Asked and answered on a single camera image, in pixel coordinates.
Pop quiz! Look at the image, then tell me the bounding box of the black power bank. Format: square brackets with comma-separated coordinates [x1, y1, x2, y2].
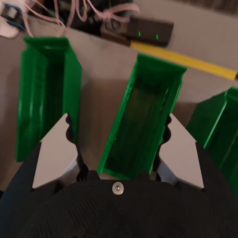
[127, 17, 174, 46]

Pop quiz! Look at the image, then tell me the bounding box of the green plastic bin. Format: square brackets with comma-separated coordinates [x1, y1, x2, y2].
[186, 86, 238, 198]
[97, 53, 187, 180]
[16, 36, 82, 162]

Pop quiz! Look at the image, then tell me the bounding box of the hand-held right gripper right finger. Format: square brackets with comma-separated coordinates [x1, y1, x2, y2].
[152, 113, 205, 190]

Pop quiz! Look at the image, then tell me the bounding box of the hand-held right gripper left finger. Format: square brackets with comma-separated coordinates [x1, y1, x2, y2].
[32, 113, 89, 189]

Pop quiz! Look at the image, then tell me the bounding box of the white tray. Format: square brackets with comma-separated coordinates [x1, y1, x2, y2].
[0, 0, 25, 39]

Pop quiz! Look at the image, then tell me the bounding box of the black electronics box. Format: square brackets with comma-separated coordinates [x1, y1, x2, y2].
[43, 0, 134, 37]

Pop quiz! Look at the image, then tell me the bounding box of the small black blue device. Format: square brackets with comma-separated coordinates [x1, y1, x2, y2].
[3, 3, 25, 31]

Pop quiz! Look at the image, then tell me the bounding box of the yellow tape strip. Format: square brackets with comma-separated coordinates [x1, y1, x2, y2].
[130, 41, 238, 81]

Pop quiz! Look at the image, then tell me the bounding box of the pink braided cable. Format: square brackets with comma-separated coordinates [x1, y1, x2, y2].
[71, 0, 140, 23]
[24, 0, 65, 37]

